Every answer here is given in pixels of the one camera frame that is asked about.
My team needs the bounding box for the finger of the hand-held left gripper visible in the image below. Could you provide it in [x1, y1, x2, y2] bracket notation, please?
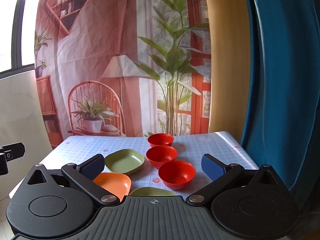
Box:
[0, 158, 9, 176]
[0, 142, 26, 159]

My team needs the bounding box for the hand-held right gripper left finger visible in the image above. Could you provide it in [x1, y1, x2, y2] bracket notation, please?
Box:
[24, 154, 120, 207]

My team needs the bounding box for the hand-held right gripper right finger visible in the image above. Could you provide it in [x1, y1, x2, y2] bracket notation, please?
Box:
[185, 153, 283, 208]

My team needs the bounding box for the red bowl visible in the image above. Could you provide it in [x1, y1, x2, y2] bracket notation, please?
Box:
[158, 160, 196, 190]
[147, 133, 175, 148]
[146, 145, 178, 169]

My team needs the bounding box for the plaid printed tablecloth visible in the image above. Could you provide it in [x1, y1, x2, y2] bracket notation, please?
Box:
[9, 131, 260, 200]

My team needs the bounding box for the orange square plate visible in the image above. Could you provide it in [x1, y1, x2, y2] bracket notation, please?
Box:
[92, 172, 132, 202]

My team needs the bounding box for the green square plate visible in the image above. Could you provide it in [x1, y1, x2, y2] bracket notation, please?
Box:
[129, 187, 177, 197]
[104, 149, 145, 176]

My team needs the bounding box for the white board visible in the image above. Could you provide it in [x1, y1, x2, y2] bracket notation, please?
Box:
[0, 70, 53, 198]

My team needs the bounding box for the blue curtain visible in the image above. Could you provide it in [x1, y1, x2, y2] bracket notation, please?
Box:
[240, 0, 320, 220]

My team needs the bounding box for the printed room backdrop cloth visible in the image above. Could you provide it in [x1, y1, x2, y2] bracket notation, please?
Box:
[34, 0, 213, 150]

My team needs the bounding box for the dark window frame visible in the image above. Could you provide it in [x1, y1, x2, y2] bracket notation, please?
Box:
[0, 0, 34, 78]

